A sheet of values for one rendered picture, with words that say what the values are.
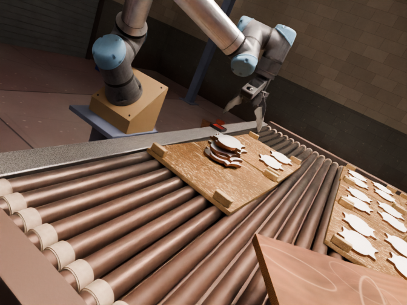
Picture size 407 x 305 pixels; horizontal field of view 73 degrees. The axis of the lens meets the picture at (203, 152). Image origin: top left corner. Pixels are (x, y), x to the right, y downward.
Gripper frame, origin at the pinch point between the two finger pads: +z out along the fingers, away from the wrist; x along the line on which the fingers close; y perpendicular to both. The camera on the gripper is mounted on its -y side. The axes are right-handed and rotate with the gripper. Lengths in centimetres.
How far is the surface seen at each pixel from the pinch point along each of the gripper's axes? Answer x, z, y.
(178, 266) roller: -15, 17, -57
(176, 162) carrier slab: 7.7, 15.6, -23.0
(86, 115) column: 54, 22, -17
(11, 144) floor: 167, 110, 33
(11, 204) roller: 15, 17, -70
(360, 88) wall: -64, -50, 527
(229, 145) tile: -1.5, 7.5, -5.5
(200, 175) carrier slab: -1.1, 15.6, -22.1
